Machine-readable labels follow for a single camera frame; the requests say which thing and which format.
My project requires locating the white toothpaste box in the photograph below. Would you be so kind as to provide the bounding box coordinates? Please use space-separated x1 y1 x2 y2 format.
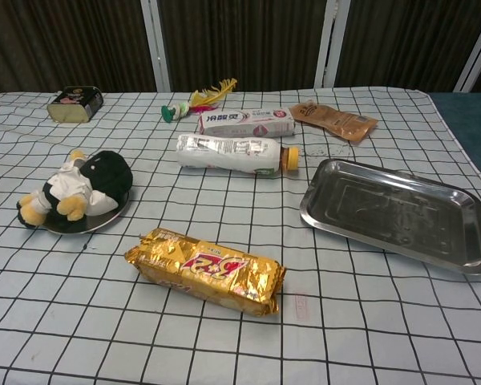
197 106 297 137

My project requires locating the brown sauce pouch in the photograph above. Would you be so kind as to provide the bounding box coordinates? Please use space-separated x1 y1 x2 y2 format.
289 99 379 145

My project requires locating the round steel plate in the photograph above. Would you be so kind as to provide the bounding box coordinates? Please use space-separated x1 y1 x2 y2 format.
39 188 131 236

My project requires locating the white black checkered tablecloth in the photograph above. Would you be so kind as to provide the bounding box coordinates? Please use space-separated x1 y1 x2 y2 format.
0 86 481 385

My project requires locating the white bottle yellow cap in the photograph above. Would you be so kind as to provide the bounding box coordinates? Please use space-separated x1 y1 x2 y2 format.
176 133 301 177

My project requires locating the gold biscuit packet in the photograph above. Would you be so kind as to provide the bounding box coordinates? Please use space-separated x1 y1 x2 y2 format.
124 227 286 318

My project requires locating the dark rectangular tin can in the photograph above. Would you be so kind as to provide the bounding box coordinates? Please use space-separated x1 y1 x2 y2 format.
46 85 104 124

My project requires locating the rectangular steel tray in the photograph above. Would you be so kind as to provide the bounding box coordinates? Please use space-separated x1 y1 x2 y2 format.
299 158 481 276

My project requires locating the black white plush penguin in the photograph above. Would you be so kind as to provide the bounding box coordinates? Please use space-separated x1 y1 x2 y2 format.
15 148 134 229

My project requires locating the white partition post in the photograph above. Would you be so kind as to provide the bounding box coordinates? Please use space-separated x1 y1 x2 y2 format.
312 0 352 88
139 0 173 92
452 15 481 93

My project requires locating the feather shuttlecock green base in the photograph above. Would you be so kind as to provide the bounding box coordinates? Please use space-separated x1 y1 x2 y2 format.
161 77 238 124

